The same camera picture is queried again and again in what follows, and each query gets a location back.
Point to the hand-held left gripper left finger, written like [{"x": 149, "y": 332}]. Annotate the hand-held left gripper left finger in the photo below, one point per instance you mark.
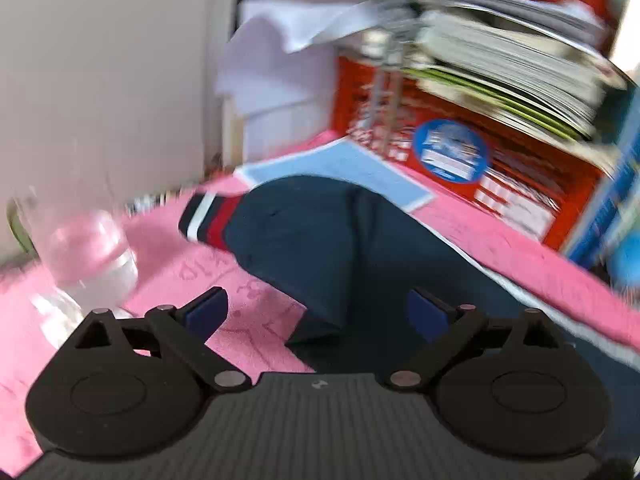
[{"x": 206, "y": 311}]

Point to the clear drinking glass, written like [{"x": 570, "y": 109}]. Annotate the clear drinking glass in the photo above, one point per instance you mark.
[{"x": 92, "y": 255}]

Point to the pink blanket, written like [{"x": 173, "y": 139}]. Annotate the pink blanket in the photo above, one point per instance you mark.
[{"x": 210, "y": 270}]

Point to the stack of magazines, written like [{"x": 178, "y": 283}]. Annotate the stack of magazines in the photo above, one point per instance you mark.
[{"x": 505, "y": 60}]

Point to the white paper sheets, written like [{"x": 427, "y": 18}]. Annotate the white paper sheets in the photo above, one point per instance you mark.
[{"x": 270, "y": 50}]

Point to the grey metal stand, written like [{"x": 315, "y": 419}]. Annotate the grey metal stand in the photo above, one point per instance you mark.
[{"x": 387, "y": 75}]

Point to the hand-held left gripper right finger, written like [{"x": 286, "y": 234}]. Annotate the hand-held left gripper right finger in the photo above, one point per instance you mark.
[{"x": 425, "y": 316}]

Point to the blue book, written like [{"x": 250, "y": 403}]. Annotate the blue book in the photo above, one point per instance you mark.
[{"x": 600, "y": 210}]

